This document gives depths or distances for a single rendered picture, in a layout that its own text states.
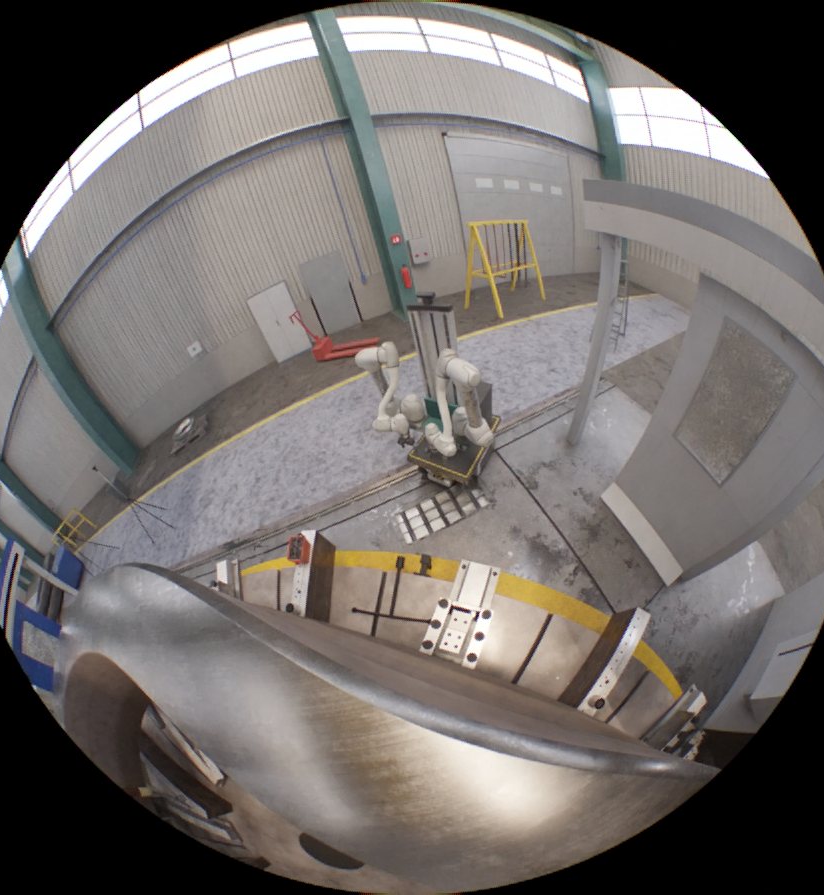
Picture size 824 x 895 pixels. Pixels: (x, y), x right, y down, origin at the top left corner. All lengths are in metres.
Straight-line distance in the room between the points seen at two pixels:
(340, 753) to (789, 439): 2.37
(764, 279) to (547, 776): 1.98
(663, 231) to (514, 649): 2.80
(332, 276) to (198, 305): 3.59
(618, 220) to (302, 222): 6.44
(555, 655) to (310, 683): 1.76
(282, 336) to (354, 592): 6.00
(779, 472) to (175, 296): 9.62
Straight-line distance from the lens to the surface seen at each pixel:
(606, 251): 2.36
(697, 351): 2.08
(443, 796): 0.71
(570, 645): 2.19
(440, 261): 8.09
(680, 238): 1.90
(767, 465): 2.22
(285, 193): 7.40
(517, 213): 9.68
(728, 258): 1.84
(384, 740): 0.66
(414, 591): 2.12
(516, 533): 2.57
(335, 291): 7.26
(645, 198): 2.00
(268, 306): 6.78
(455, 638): 1.53
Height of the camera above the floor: 2.36
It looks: 47 degrees down
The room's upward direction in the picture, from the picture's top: 17 degrees counter-clockwise
